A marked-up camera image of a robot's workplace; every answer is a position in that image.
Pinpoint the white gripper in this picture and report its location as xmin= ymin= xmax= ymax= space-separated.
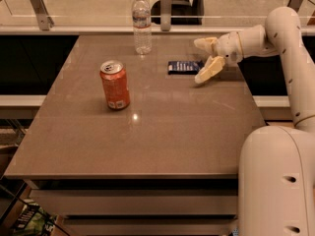
xmin=194 ymin=31 xmax=243 ymax=84

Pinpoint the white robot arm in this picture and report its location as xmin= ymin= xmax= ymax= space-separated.
xmin=194 ymin=7 xmax=315 ymax=236

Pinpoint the blue rxbar wrapper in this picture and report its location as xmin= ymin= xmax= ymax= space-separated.
xmin=167 ymin=61 xmax=204 ymax=75

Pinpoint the black office chair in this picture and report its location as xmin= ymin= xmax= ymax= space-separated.
xmin=150 ymin=0 xmax=209 ymax=27

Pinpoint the clear plastic water bottle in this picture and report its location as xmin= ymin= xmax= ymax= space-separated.
xmin=132 ymin=0 xmax=152 ymax=55

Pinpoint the orange soda can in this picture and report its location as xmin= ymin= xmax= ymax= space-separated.
xmin=99 ymin=60 xmax=130 ymax=110

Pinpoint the green black snack bag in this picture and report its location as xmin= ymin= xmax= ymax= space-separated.
xmin=11 ymin=205 xmax=56 ymax=236

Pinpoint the middle metal glass bracket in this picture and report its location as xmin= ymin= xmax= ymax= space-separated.
xmin=160 ymin=0 xmax=171 ymax=31

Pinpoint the left metal glass bracket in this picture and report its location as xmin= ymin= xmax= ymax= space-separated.
xmin=30 ymin=0 xmax=54 ymax=30

